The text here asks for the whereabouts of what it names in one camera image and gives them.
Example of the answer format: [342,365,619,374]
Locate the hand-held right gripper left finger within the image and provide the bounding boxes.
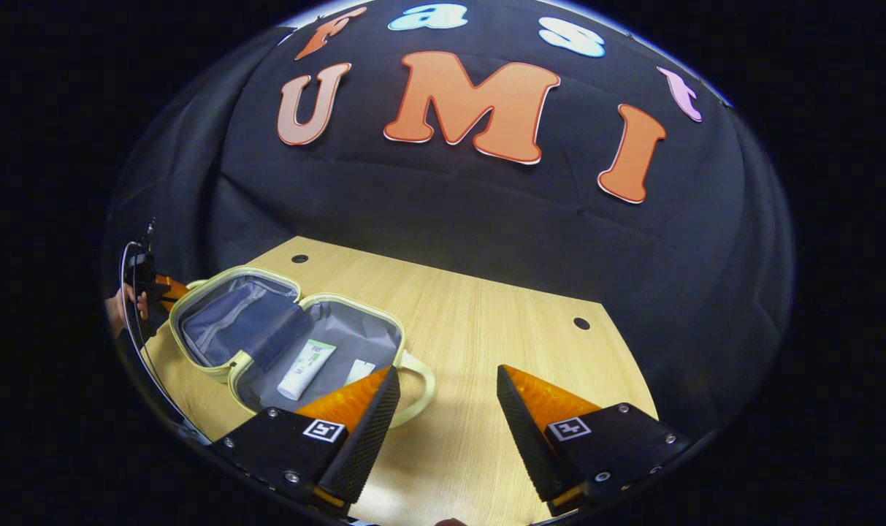
[210,365,402,512]

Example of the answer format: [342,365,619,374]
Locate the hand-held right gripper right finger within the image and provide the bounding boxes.
[496,364,673,516]

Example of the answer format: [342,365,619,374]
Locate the white tube with green label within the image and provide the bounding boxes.
[277,339,337,401]

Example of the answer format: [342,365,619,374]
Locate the black backdrop cloth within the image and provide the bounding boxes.
[103,0,795,439]

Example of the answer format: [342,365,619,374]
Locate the thin white gripper cable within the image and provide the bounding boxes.
[118,240,188,432]

